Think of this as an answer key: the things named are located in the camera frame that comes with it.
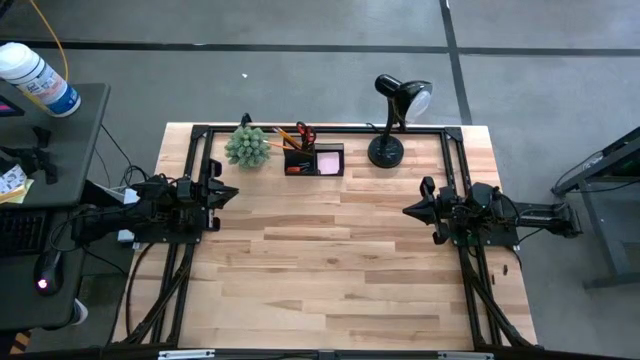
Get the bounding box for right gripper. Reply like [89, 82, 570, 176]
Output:
[402, 175, 469, 246]

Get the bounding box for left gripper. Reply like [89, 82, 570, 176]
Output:
[192, 158, 240, 232]

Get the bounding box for red-handled scissors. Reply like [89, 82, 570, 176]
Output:
[295, 121, 318, 151]

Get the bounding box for pink sticky note pad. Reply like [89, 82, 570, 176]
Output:
[316, 151, 343, 176]

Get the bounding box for black mesh desk organizer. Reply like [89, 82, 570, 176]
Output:
[283, 134, 346, 177]

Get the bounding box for green succulent in patterned pot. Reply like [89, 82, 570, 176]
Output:
[224, 125, 274, 170]

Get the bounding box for black desk lamp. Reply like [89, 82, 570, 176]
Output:
[367, 73, 435, 170]

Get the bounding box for white box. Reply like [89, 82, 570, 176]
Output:
[102, 182, 142, 245]

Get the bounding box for grey metal table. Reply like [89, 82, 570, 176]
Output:
[549, 125, 640, 291]

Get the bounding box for person's shoe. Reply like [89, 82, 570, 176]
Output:
[72, 298, 90, 326]

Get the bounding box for black computer mouse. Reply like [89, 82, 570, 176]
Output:
[32, 248, 65, 298]

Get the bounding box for yellow sticky notes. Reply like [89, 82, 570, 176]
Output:
[0, 178, 35, 205]

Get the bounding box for black keyboard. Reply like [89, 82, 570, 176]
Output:
[0, 208, 51, 257]

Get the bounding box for white sticker sheet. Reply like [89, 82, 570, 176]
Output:
[0, 164, 27, 197]

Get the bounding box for white wipes canister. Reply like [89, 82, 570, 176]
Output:
[0, 41, 82, 119]

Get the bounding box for desk monitor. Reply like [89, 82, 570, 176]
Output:
[0, 94, 25, 119]

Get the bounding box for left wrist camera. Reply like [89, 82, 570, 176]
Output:
[175, 177, 195, 202]

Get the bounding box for black aluminium table frame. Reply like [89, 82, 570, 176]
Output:
[107, 122, 539, 354]

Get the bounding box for black floor cable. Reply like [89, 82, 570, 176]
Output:
[124, 242, 152, 337]

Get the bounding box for silver bracket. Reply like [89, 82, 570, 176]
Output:
[437, 350, 496, 360]
[157, 348, 217, 360]

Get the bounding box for black desk mount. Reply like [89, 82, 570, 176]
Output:
[0, 124, 59, 187]

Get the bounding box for yellow cable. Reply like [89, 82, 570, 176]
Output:
[27, 0, 70, 84]

